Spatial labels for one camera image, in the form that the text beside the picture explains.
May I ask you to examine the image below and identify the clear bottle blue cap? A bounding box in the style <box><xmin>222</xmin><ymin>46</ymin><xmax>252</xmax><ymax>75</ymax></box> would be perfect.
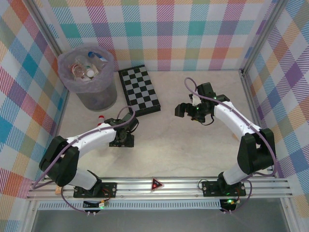
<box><xmin>88</xmin><ymin>51</ymin><xmax>108</xmax><ymax>65</ymax></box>

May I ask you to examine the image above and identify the red triangle warning light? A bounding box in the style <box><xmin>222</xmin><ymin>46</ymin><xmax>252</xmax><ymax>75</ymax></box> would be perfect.
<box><xmin>150</xmin><ymin>177</ymin><xmax>165</xmax><ymax>193</ymax></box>

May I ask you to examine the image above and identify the purple plastic bin liner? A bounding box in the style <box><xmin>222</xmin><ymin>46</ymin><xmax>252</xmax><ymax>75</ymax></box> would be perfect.
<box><xmin>57</xmin><ymin>43</ymin><xmax>114</xmax><ymax>94</ymax></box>

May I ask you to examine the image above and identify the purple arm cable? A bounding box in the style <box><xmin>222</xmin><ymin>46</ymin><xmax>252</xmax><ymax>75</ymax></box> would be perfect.
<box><xmin>184</xmin><ymin>77</ymin><xmax>278</xmax><ymax>215</ymax></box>
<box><xmin>31</xmin><ymin>106</ymin><xmax>136</xmax><ymax>214</ymax></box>

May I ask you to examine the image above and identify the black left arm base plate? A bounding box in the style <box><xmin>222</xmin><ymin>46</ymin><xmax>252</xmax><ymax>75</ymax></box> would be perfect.
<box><xmin>73</xmin><ymin>181</ymin><xmax>118</xmax><ymax>199</ymax></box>

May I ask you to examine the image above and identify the aluminium mounting rail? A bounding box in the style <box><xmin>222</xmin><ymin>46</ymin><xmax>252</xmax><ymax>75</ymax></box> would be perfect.
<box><xmin>26</xmin><ymin>177</ymin><xmax>293</xmax><ymax>201</ymax></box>

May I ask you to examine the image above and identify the grey waste bin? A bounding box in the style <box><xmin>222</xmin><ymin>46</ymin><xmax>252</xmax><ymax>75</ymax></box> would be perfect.
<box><xmin>57</xmin><ymin>43</ymin><xmax>118</xmax><ymax>112</ymax></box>

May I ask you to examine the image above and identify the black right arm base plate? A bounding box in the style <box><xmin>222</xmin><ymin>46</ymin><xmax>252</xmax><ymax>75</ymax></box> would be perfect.
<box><xmin>201</xmin><ymin>180</ymin><xmax>247</xmax><ymax>198</ymax></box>

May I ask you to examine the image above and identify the aluminium frame post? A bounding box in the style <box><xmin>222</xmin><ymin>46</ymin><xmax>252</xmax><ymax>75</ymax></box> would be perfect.
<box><xmin>240</xmin><ymin>0</ymin><xmax>290</xmax><ymax>74</ymax></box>
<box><xmin>28</xmin><ymin>0</ymin><xmax>64</xmax><ymax>58</ymax></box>

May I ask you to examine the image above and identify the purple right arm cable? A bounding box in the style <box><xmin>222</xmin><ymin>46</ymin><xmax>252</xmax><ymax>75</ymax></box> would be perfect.
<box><xmin>184</xmin><ymin>77</ymin><xmax>278</xmax><ymax>215</ymax></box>

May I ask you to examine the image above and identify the black grey chessboard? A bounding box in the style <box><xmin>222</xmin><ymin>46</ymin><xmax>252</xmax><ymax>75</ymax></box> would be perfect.
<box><xmin>117</xmin><ymin>64</ymin><xmax>162</xmax><ymax>119</ymax></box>

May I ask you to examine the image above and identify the thin black cable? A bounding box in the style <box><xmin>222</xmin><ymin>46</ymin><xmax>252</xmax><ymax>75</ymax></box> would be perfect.
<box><xmin>200</xmin><ymin>113</ymin><xmax>215</xmax><ymax>127</ymax></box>

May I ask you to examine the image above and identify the white slotted cable duct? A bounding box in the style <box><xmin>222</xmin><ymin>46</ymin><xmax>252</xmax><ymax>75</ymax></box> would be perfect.
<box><xmin>38</xmin><ymin>199</ymin><xmax>222</xmax><ymax>211</ymax></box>

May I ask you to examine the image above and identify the small black circuit board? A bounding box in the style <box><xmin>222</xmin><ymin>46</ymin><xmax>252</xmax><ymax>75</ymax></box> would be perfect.
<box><xmin>83</xmin><ymin>200</ymin><xmax>108</xmax><ymax>210</ymax></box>
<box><xmin>221</xmin><ymin>198</ymin><xmax>239</xmax><ymax>212</ymax></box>

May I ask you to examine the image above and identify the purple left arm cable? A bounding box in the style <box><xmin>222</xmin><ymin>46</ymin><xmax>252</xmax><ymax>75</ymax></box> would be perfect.
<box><xmin>31</xmin><ymin>106</ymin><xmax>136</xmax><ymax>214</ymax></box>

